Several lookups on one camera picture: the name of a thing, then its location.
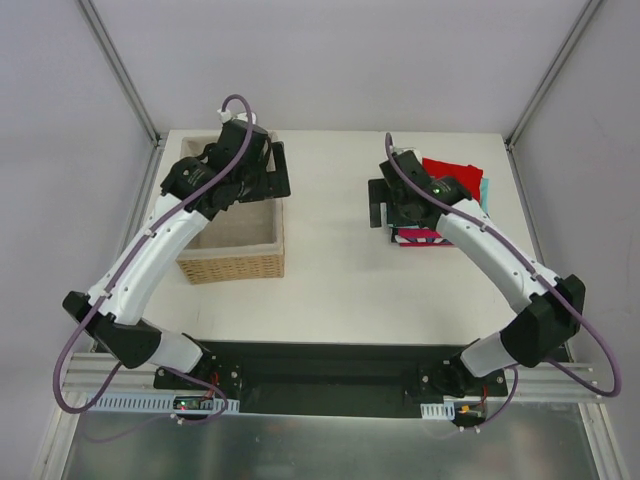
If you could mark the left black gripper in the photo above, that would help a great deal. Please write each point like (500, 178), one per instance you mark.
(278, 170)

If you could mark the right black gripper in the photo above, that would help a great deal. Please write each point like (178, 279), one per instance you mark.
(376, 203)

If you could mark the pink t shirt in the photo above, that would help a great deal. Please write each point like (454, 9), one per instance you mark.
(421, 238)

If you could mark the wicker basket with cloth liner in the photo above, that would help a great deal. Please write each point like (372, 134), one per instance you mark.
(244, 242)

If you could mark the red t shirt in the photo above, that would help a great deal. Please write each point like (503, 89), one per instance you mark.
(469, 176)

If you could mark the teal t shirt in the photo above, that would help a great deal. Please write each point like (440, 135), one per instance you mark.
(485, 195)

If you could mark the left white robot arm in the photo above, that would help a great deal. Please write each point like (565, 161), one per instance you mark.
(111, 312)

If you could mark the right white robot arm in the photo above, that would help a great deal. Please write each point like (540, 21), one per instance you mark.
(541, 300)

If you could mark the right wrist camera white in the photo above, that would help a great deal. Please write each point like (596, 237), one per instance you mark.
(401, 150)

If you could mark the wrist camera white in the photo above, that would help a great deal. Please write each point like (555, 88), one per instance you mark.
(226, 116)
(401, 150)

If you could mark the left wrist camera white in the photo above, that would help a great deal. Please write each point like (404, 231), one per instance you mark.
(226, 116)

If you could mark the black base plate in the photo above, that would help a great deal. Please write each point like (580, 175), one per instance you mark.
(351, 380)

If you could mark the left aluminium frame post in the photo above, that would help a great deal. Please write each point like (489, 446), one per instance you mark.
(108, 49)

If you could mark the aluminium frame post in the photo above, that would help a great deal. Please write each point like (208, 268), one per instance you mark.
(586, 16)
(108, 49)

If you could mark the right aluminium frame post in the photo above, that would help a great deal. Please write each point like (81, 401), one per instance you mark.
(586, 16)

